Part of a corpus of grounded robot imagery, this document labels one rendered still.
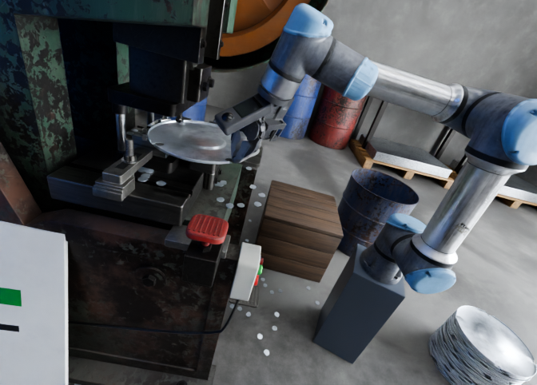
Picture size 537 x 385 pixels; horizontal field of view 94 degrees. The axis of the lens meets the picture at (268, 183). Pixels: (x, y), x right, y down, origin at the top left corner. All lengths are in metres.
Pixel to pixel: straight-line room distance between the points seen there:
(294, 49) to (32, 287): 0.80
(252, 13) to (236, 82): 3.05
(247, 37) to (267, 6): 0.12
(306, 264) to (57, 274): 1.04
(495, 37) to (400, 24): 1.27
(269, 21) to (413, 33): 3.46
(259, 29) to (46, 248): 0.88
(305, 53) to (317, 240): 0.98
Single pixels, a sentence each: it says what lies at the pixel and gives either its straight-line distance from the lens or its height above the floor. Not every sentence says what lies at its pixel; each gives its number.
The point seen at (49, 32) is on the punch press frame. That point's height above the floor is 0.98.
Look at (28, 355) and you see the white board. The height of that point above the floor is 0.21.
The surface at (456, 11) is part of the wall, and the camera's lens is 4.57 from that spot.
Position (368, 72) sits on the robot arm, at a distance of 0.53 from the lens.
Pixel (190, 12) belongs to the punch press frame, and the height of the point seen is 1.08.
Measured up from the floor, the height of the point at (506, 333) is 0.23.
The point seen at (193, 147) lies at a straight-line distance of 0.70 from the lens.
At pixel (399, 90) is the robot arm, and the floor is 1.04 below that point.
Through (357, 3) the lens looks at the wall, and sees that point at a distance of 4.12.
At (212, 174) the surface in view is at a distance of 0.74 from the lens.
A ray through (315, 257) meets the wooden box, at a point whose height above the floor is 0.17.
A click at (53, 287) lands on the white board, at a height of 0.44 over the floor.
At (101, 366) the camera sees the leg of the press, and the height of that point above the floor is 0.03.
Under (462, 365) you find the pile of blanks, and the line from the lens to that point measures 1.51.
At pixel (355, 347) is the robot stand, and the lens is 1.26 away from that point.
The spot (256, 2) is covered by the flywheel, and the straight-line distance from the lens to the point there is 1.06.
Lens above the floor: 1.07
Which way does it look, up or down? 29 degrees down
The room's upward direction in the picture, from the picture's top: 16 degrees clockwise
